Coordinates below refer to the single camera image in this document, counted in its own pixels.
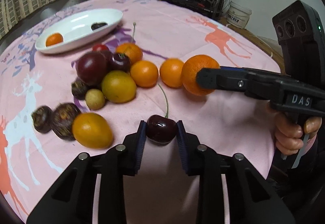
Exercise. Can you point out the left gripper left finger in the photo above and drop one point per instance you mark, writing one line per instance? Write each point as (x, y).
(71, 197)

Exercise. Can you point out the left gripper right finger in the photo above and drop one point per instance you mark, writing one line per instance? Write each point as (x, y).
(230, 187)

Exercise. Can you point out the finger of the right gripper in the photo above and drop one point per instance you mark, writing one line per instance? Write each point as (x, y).
(231, 68)
(217, 79)

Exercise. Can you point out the small orange kumquat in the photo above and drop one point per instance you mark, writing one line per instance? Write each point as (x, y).
(170, 72)
(144, 73)

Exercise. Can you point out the orange-yellow kumquat front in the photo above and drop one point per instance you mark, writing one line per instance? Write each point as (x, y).
(92, 131)

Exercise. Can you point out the dark water chestnut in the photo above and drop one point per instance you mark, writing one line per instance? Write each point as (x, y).
(41, 118)
(79, 89)
(95, 26)
(62, 120)

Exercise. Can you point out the dark cherry front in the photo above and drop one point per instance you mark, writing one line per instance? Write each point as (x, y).
(160, 129)

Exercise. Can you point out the dark cherry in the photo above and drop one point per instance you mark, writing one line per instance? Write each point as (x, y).
(160, 129)
(119, 62)

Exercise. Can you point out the small orange back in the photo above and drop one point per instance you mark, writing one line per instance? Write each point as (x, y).
(131, 50)

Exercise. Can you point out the small tan longan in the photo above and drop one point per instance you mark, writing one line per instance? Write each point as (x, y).
(95, 99)

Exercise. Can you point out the yellow-green round fruit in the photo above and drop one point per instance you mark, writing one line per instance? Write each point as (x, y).
(118, 87)

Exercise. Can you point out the large dark red plum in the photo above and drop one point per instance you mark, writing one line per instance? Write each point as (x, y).
(91, 68)

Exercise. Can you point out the red cherry tomato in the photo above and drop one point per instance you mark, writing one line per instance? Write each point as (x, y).
(99, 47)

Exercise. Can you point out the large mandarin orange front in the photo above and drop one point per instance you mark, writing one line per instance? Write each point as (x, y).
(54, 39)

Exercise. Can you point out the person right hand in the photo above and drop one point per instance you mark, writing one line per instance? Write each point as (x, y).
(290, 137)

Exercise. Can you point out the white plastic bucket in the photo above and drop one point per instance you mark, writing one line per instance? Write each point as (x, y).
(237, 15)

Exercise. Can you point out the white oval plate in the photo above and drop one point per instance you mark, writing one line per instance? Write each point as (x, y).
(76, 30)

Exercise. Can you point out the black tracking camera module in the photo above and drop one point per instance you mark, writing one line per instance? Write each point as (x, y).
(300, 34)

